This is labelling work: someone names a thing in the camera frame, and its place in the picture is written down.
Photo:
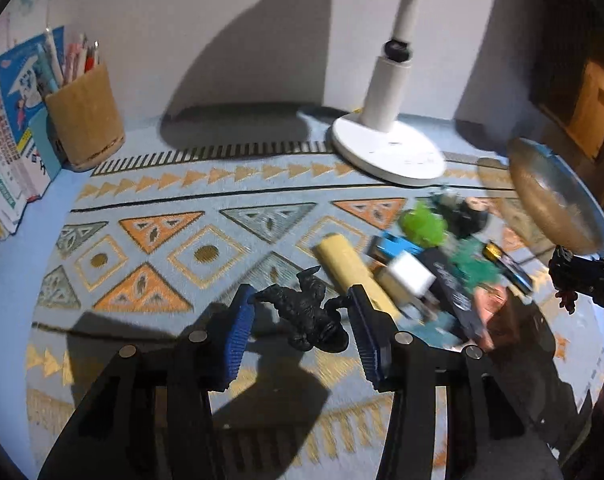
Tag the pink cartoon card box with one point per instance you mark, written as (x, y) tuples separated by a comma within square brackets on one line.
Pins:
[(500, 325)]

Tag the red figurine toy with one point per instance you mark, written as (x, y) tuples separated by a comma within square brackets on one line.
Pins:
[(568, 299)]

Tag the amber ribbed glass bowl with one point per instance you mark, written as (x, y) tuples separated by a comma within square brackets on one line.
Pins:
[(557, 200)]

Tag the pens in holder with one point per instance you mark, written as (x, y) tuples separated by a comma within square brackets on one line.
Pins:
[(69, 60)]

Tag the black monster figurine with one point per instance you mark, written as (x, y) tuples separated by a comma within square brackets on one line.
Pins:
[(314, 322)]

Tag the white desk lamp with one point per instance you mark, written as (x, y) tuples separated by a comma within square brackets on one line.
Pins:
[(374, 139)]

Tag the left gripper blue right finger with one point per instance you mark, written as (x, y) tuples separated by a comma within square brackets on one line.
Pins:
[(372, 330)]

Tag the blue toy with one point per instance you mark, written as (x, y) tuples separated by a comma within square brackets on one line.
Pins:
[(387, 246)]

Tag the stack of books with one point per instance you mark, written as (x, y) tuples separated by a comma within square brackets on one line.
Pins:
[(31, 60)]

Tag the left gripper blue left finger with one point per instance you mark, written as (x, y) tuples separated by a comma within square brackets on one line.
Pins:
[(238, 323)]

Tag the patterned blue table mat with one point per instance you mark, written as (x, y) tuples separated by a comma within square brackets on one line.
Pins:
[(156, 236)]

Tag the small red packet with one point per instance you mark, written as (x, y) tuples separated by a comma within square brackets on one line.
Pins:
[(507, 265)]

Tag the green translucent toy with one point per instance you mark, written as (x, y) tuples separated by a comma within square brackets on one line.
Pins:
[(422, 226)]

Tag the cork pen holder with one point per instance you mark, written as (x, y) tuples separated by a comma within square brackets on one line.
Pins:
[(86, 119)]

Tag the white charger cube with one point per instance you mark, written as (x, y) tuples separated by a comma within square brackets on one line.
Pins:
[(406, 279)]

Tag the black-haired figurine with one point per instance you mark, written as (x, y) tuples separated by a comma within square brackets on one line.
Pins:
[(464, 216)]

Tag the black rectangular box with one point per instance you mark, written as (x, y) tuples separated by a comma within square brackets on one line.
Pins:
[(449, 289)]

